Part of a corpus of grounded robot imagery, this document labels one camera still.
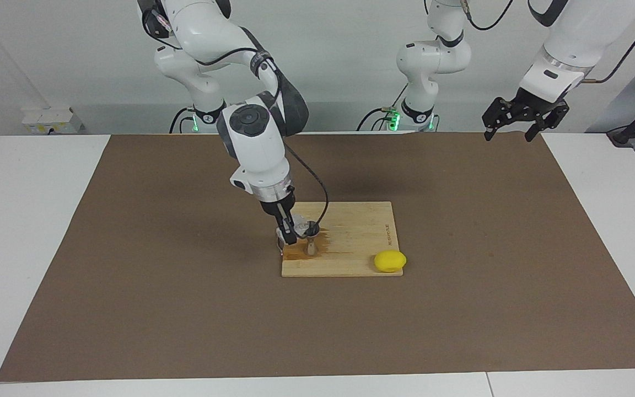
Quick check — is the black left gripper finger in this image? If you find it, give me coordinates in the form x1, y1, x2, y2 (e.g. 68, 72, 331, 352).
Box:
482, 96, 516, 142
525, 101, 570, 143

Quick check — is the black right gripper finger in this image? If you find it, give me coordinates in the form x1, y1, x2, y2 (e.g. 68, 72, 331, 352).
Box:
279, 204, 299, 246

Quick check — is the small clear glass cup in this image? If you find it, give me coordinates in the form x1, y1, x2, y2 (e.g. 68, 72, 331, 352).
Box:
277, 216, 310, 241

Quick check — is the steel double jigger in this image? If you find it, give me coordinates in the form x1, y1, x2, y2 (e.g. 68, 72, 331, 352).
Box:
301, 221, 321, 257

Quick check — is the bamboo cutting board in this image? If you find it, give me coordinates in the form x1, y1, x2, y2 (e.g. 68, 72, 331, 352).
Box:
277, 201, 405, 278

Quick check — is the yellow lemon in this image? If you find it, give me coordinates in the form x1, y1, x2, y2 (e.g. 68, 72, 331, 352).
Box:
374, 250, 407, 274

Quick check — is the brown table mat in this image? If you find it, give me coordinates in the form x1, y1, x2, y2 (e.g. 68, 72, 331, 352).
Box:
0, 132, 635, 383

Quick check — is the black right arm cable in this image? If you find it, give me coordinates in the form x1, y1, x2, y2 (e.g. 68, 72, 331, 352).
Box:
146, 0, 330, 224

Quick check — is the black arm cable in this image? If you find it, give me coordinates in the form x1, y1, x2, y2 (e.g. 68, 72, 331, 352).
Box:
146, 0, 330, 224
461, 0, 635, 85

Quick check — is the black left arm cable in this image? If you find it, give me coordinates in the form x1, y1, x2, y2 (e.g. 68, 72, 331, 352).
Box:
461, 0, 635, 85

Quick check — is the black base cable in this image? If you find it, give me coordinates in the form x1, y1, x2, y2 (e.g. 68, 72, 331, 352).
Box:
357, 106, 402, 132
169, 106, 195, 135

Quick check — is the white wall power strip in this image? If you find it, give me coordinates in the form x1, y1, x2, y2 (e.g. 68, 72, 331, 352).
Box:
21, 106, 84, 135

